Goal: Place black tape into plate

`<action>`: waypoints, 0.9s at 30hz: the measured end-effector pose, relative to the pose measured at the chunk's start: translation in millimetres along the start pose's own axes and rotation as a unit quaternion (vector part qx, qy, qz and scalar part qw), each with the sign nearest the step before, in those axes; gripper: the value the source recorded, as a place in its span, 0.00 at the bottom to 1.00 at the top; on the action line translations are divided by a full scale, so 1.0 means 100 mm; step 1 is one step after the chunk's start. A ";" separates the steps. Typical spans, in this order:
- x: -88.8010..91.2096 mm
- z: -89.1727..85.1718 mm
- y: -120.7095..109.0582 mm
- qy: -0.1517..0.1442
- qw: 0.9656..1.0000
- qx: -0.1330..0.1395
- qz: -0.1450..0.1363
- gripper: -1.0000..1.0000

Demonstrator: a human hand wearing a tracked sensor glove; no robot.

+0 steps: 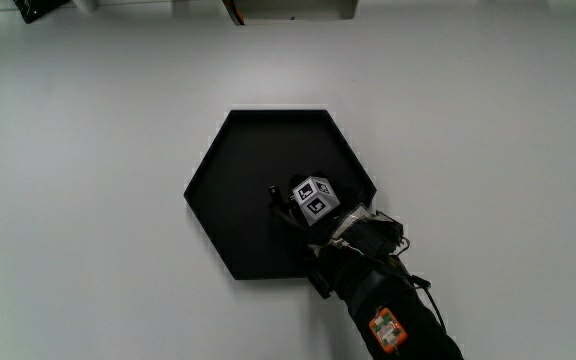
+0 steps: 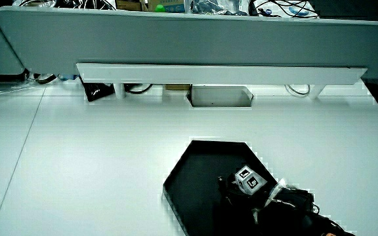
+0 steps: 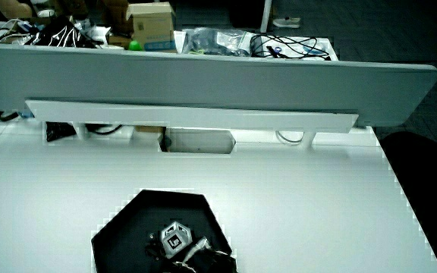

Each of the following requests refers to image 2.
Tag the person's right hand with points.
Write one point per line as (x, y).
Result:
(250, 182)

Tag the black hexagonal plate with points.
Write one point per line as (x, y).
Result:
(195, 183)

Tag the person's right forearm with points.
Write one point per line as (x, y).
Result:
(290, 216)

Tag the white desk shelf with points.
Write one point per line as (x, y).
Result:
(222, 74)

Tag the white shelf leg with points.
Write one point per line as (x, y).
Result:
(316, 91)
(119, 91)

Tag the flat cardboard piece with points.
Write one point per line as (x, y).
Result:
(177, 87)

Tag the large grey partition panel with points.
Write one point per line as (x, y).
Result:
(189, 39)

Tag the blue plastic bag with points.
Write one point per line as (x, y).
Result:
(215, 7)

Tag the black bag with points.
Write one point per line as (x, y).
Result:
(95, 90)

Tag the green and blue box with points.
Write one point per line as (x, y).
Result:
(172, 5)

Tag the green ball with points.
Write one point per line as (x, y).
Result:
(159, 8)

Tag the brown cardboard box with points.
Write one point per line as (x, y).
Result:
(130, 5)

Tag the clear plastic wrap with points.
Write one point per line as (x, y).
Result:
(34, 2)

